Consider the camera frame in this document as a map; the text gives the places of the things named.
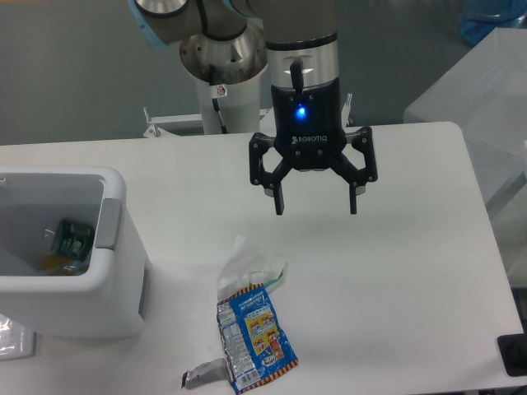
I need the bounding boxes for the blue water jug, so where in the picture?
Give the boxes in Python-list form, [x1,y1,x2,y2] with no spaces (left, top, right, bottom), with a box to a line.
[458,0,526,47]

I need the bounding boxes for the dark green package in bin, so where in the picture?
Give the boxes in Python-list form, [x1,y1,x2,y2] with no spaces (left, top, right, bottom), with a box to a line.
[50,219,96,262]

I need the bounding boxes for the black device at edge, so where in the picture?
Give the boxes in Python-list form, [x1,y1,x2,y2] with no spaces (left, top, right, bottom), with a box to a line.
[497,333,526,377]

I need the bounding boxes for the white trash can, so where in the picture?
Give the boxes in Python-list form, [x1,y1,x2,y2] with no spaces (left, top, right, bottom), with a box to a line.
[1,165,150,337]

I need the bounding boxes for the small silver torn wrapper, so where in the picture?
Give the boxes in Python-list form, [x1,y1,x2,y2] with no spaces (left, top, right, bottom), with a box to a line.
[181,358,231,390]

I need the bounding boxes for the clear plastic wrapper green trim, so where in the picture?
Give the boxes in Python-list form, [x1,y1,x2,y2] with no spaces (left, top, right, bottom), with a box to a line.
[217,235,287,301]

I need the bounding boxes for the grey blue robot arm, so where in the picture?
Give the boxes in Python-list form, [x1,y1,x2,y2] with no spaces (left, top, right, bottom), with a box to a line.
[129,1,378,214]

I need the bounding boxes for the yellow wrapper in bin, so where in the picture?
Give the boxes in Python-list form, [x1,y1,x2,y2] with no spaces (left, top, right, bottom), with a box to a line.
[36,254,89,276]

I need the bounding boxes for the blue snack bag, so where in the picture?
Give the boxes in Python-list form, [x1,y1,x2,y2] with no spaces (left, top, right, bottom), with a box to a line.
[217,284,299,394]

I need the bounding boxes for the clear plastic bag at left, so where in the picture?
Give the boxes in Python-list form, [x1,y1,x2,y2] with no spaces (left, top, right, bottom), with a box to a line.
[0,315,35,361]

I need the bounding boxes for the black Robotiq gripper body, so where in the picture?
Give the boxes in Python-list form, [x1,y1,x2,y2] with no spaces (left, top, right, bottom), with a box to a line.
[271,78,348,172]

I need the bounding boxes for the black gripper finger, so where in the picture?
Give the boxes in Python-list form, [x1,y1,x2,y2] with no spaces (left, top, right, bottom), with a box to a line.
[329,125,379,215]
[248,132,294,216]

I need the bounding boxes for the right table clamp bolt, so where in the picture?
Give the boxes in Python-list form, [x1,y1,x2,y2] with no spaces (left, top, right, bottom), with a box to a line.
[341,92,353,128]

